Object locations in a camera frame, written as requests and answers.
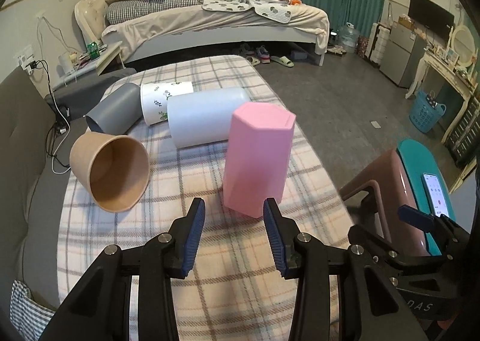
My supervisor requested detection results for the pink hexagonal plastic cup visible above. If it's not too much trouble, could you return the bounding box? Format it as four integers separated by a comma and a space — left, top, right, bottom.
223, 102, 296, 219

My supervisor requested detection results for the brown paper cup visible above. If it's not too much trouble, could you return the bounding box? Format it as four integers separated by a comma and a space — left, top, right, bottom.
69, 131, 150, 212

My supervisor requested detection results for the grey plastic cup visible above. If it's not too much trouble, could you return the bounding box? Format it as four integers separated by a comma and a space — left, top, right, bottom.
85, 83, 143, 135

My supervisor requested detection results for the white cylindrical cup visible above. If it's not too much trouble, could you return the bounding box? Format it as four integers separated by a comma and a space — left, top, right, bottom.
167, 88, 250, 148

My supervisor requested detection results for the white floral paper cup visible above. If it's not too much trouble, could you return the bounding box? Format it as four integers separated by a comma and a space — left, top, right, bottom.
140, 81, 194, 125

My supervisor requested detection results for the blue checkered cloth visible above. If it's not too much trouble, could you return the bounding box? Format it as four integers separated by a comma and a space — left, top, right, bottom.
9, 280, 55, 341

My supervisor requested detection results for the smartphone lit screen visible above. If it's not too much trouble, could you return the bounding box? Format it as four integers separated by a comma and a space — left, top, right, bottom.
422, 173, 449, 217

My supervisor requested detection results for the pink stool teal cushion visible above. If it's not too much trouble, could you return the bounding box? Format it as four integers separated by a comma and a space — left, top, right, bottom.
340, 139, 456, 256

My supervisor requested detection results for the plaid blanket on table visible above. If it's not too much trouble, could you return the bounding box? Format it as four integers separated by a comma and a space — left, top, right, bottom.
57, 55, 352, 340

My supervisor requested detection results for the teal laundry basket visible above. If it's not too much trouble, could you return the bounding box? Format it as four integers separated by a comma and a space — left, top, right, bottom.
409, 90, 447, 133

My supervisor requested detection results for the grey sofa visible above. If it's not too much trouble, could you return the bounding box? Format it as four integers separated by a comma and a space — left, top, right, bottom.
1, 68, 135, 313

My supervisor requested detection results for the white dressing table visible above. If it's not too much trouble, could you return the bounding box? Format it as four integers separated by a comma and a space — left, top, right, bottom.
404, 48, 476, 144

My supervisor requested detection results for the grey mini fridge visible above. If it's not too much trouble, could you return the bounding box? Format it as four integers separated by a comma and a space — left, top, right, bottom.
379, 24, 427, 89

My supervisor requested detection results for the white bedside table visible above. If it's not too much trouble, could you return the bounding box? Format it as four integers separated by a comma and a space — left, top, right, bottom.
51, 42, 124, 91

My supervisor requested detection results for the clear water jug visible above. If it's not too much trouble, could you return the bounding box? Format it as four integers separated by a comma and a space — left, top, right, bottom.
338, 22, 360, 53

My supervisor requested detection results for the green bottle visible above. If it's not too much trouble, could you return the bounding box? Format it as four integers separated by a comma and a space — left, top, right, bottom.
87, 41, 100, 60

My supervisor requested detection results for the black television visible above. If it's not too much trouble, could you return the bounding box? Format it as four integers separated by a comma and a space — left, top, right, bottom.
408, 0, 455, 42

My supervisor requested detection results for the green slipper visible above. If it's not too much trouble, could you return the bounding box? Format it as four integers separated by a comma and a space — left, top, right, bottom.
270, 56, 295, 69

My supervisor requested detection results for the striped pillow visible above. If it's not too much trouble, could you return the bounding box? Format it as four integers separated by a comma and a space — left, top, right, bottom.
105, 0, 200, 24

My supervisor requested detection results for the patterned white quilt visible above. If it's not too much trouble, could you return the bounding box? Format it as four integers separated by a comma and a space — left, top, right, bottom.
202, 0, 292, 24

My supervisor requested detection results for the bed with beige sheets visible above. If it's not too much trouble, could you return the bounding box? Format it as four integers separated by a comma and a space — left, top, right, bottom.
74, 0, 329, 64

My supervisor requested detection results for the white charging cable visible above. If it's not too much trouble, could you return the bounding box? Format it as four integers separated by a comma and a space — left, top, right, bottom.
35, 14, 73, 175

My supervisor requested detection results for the wall power socket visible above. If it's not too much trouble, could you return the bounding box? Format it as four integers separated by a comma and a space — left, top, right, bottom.
14, 45, 35, 73

